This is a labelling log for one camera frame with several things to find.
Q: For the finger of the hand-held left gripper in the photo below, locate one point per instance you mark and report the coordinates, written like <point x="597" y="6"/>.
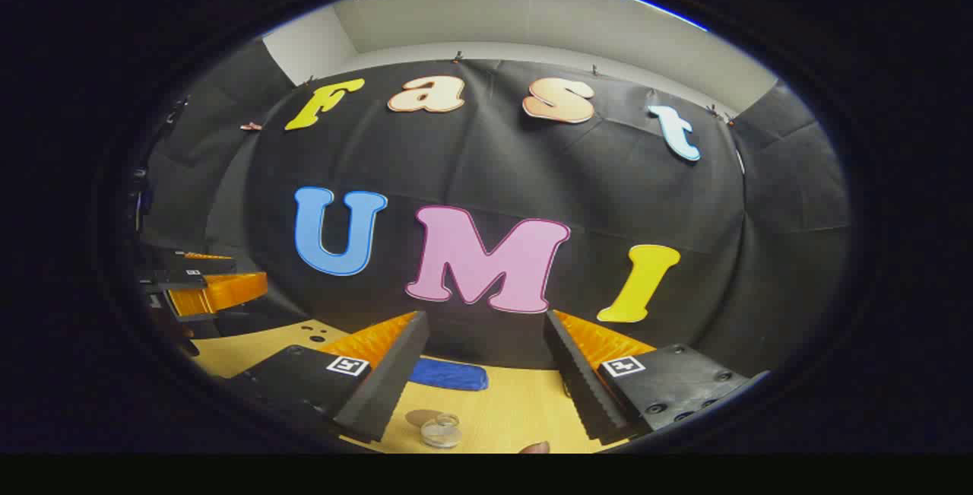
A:
<point x="175" y="279"/>
<point x="205" y="265"/>

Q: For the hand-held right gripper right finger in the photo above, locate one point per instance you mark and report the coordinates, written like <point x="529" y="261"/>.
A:
<point x="578" y="381"/>

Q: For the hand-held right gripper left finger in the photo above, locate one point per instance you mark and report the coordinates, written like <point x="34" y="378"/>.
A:
<point x="395" y="381"/>

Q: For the clear plastic water bottle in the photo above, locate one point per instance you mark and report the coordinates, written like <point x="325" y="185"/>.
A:
<point x="441" y="432"/>

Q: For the blue cloth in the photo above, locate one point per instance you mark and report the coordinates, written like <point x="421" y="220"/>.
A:
<point x="448" y="375"/>

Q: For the black backdrop cloth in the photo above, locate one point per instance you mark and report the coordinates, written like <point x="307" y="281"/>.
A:
<point x="486" y="168"/>

